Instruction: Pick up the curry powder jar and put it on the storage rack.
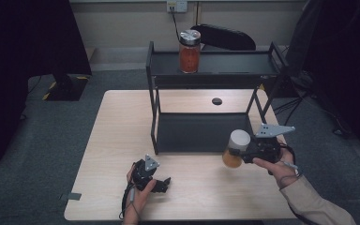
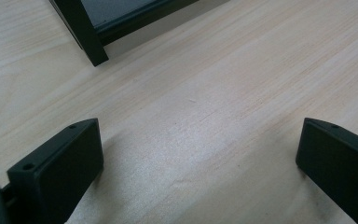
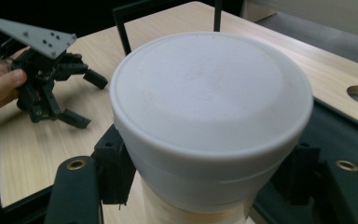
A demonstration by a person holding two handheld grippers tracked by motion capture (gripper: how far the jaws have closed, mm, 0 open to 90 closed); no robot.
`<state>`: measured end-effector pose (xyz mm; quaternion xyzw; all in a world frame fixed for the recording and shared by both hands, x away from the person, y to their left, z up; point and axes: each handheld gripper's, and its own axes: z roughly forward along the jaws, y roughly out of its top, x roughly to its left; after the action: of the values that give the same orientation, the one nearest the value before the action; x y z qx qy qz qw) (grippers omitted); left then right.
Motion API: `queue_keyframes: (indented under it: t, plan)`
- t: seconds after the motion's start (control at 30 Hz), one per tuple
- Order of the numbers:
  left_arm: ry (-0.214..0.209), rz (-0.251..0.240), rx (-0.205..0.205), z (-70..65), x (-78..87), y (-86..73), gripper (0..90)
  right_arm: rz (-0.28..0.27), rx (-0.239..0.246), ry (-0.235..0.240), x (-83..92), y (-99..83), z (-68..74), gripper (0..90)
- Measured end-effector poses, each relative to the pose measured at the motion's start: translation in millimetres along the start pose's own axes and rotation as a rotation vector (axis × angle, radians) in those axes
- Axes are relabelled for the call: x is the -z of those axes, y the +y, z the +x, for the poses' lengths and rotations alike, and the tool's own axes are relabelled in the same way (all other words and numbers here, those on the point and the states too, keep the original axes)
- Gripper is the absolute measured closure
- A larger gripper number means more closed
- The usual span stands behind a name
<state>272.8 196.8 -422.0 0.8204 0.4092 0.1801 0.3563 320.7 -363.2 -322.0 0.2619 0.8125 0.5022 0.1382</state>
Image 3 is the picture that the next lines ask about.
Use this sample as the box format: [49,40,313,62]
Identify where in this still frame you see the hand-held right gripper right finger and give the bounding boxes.
[269,143,358,224]

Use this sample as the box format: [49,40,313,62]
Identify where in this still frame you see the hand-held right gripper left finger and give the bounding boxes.
[44,123,137,224]

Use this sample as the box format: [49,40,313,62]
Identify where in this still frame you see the powder jar with white lid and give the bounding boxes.
[109,31,315,224]

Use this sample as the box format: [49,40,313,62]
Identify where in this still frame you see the black metal stand frame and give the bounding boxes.
[112,0,224,56]

